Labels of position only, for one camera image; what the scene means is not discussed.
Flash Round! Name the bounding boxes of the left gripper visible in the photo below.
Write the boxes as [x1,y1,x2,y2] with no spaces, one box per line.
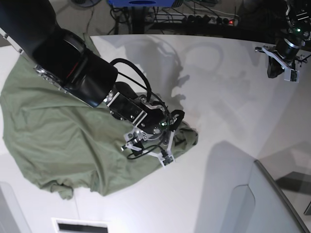
[255,38,311,78]

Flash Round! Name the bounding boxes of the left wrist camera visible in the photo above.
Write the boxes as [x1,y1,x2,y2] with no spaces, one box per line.
[284,69,299,83]

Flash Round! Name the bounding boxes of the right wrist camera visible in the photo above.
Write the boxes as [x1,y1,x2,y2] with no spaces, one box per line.
[159,155,175,167]

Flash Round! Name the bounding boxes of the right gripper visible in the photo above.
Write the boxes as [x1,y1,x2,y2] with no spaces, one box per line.
[121,127,175,160]

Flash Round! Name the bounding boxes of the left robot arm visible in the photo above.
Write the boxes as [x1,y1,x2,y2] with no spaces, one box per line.
[255,0,311,83]

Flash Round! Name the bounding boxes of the blue box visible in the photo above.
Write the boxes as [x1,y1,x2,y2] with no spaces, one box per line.
[108,0,174,7]

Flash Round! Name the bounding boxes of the black power strip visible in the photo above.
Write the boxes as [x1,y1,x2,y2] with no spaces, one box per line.
[145,13,239,26]

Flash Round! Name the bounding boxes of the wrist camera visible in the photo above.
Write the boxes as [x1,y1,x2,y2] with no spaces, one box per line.
[284,69,299,83]
[159,155,175,167]

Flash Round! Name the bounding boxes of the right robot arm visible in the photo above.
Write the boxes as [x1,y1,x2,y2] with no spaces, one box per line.
[0,0,185,166]

